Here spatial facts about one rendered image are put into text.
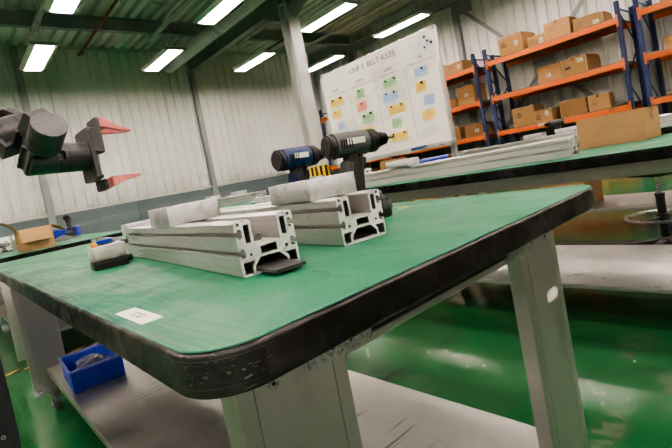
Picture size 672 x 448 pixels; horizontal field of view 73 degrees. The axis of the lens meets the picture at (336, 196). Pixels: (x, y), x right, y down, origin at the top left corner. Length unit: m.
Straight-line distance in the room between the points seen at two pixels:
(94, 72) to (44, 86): 1.22
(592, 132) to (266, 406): 2.30
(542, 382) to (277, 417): 0.64
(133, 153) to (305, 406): 12.71
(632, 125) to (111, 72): 12.48
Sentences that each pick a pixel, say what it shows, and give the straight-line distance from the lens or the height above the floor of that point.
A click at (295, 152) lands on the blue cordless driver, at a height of 0.98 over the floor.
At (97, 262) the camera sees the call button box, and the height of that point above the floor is 0.80.
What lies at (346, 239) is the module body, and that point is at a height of 0.79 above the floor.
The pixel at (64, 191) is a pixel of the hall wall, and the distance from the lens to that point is 12.68.
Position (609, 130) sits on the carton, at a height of 0.85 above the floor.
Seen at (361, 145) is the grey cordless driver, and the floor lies 0.96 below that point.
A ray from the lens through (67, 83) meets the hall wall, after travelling 13.22.
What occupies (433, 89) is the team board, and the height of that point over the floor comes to 1.44.
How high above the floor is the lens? 0.91
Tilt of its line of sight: 3 degrees down
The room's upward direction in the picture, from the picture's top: 11 degrees counter-clockwise
